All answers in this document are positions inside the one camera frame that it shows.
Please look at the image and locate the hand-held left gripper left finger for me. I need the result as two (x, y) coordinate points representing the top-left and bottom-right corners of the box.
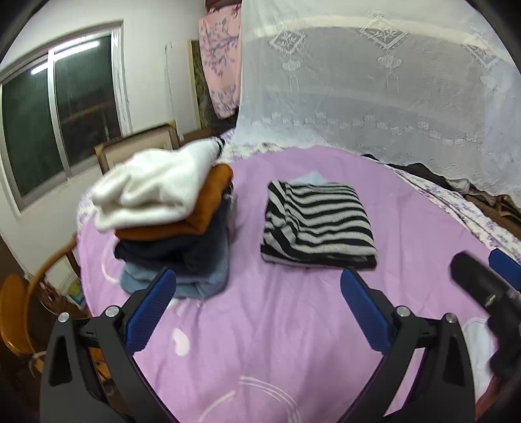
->
(41, 266), (177, 423)

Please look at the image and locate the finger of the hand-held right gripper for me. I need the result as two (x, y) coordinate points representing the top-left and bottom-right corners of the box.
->
(450, 251), (521, 319)
(488, 248), (521, 291)

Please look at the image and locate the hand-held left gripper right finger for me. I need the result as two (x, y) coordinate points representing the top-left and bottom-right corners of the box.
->
(340, 267), (477, 423)

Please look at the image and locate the black grey striped sweater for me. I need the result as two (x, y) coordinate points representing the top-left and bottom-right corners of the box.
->
(260, 180), (379, 270)

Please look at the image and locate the light blue folded garment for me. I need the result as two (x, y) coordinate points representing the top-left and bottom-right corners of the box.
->
(120, 260), (231, 299)

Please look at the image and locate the dark navy folded garment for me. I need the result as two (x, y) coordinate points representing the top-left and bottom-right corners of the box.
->
(113, 203), (232, 281)

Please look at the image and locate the purple floral bedsheet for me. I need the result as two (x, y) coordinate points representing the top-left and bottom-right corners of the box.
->
(220, 128), (521, 261)

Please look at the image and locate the white folded sweater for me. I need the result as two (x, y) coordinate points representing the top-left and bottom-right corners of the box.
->
(90, 137), (226, 232)

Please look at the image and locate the orange-brown folded garment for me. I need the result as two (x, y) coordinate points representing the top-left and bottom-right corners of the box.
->
(115, 163), (234, 241)

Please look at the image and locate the wooden chair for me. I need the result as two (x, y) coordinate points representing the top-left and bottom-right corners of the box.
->
(0, 234), (88, 367)

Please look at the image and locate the window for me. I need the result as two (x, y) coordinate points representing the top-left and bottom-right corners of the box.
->
(0, 20), (133, 212)

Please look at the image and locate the white lace cover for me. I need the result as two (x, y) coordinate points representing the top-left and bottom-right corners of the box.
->
(236, 0), (521, 196)

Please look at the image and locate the pink floral cloth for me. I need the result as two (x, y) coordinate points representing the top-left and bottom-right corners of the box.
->
(198, 4), (243, 120)

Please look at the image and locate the wooden picture frame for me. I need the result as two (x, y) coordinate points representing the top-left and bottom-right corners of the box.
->
(94, 121), (182, 173)

